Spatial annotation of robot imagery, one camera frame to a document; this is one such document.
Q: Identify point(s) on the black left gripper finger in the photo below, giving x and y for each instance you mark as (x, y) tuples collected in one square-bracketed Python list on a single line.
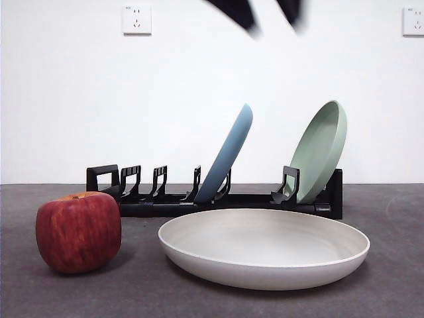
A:
[(238, 13)]

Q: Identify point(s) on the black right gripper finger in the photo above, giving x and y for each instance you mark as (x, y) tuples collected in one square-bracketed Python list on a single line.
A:
[(296, 13)]

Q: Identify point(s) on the cream plate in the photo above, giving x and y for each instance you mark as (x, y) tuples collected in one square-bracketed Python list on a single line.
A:
[(265, 271)]

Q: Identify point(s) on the red apple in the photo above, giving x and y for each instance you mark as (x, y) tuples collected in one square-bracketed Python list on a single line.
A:
[(77, 232)]

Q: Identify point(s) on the blue plate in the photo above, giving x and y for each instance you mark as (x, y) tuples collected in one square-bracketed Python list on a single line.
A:
[(228, 152)]

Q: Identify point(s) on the green plate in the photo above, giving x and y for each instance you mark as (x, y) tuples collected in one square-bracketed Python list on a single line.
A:
[(318, 152)]

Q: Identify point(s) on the black plate rack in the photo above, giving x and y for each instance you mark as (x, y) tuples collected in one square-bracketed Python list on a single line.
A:
[(165, 208)]

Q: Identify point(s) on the white wall socket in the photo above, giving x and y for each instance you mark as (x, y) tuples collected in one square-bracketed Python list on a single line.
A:
[(137, 20), (414, 21)]

